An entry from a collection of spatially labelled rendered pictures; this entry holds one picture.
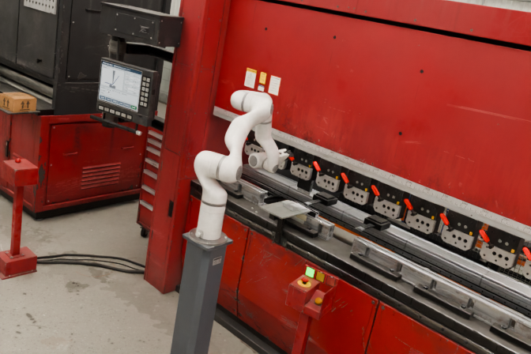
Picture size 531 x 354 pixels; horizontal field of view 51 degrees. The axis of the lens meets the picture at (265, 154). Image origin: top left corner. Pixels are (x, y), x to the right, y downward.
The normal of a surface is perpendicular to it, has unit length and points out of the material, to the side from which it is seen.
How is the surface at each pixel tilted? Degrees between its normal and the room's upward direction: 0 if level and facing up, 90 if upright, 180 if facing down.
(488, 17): 90
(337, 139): 90
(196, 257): 90
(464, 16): 90
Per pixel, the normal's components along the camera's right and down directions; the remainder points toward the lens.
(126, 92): -0.48, 0.15
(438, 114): -0.67, 0.08
